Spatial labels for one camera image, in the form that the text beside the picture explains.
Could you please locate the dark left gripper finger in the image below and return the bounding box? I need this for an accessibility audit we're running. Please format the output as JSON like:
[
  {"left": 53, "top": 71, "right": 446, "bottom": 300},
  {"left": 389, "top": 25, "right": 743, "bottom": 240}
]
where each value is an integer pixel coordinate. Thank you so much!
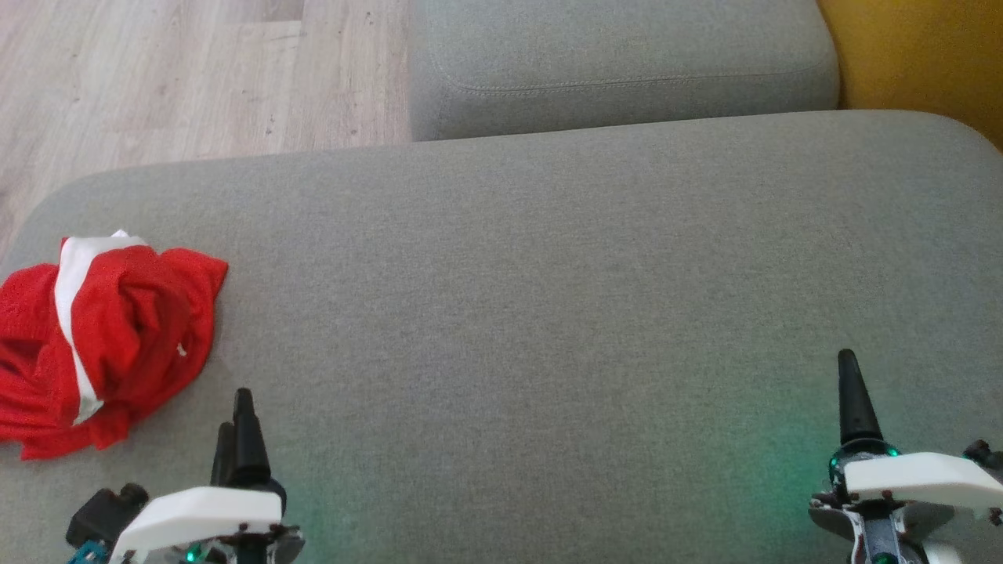
[
  {"left": 230, "top": 388, "right": 273, "bottom": 488},
  {"left": 210, "top": 421, "right": 236, "bottom": 486}
]

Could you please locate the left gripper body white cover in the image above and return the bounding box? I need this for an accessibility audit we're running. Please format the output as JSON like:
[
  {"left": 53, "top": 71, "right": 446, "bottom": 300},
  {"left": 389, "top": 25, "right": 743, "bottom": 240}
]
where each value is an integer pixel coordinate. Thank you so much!
[{"left": 110, "top": 486, "right": 306, "bottom": 564}]

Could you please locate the large yellow sofa backrest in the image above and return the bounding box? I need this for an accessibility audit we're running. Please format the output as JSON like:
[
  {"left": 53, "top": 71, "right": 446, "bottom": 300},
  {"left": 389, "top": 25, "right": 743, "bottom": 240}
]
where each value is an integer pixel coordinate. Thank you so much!
[{"left": 817, "top": 0, "right": 1003, "bottom": 151}]

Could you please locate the large grey sofa seat cushion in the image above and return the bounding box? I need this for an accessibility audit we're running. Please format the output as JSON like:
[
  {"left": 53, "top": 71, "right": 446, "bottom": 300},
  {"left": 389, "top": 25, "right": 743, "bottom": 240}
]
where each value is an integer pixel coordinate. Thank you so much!
[{"left": 0, "top": 110, "right": 1003, "bottom": 564}]

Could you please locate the red basketball jersey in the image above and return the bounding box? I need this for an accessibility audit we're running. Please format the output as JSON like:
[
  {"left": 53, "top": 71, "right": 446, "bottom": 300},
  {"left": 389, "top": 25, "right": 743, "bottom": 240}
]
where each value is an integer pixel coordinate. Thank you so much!
[{"left": 0, "top": 230, "right": 230, "bottom": 461}]

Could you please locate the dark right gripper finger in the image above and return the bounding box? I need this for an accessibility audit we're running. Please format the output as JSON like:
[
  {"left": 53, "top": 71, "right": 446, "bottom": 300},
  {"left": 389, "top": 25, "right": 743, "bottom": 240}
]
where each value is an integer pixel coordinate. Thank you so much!
[{"left": 837, "top": 349, "right": 885, "bottom": 446}]

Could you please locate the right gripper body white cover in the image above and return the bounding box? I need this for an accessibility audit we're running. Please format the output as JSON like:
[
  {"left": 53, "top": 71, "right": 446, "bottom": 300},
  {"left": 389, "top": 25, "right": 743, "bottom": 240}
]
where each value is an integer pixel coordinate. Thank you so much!
[{"left": 809, "top": 439, "right": 1003, "bottom": 564}]

